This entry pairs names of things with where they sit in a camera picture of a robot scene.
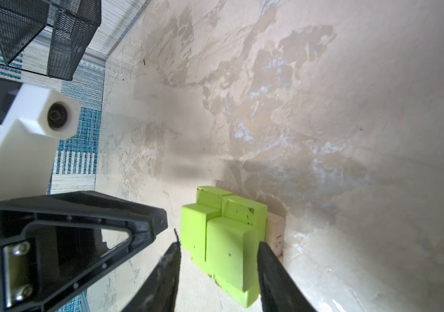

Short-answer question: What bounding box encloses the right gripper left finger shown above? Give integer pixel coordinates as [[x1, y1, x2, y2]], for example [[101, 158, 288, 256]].
[[122, 242, 181, 312]]

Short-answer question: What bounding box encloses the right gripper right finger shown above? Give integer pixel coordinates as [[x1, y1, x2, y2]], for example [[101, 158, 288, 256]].
[[257, 242, 316, 312]]

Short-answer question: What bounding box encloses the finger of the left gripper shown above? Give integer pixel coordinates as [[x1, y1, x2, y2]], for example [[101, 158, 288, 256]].
[[0, 191, 168, 311]]

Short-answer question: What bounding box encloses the long green block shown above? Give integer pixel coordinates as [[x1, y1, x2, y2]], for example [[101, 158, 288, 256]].
[[180, 204, 221, 278], [206, 217, 260, 308]]

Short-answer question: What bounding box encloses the natural wood block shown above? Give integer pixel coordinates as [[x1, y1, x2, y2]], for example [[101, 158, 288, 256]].
[[266, 212, 286, 259]]

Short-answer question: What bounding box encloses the small green cube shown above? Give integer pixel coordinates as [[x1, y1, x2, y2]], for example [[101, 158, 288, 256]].
[[196, 186, 232, 210], [221, 195, 268, 241]]

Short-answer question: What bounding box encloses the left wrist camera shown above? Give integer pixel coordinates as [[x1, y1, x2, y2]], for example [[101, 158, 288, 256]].
[[0, 78, 81, 201]]

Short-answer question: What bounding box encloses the black wire shelf rack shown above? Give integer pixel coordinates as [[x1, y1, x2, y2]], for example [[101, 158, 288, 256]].
[[0, 0, 102, 81]]

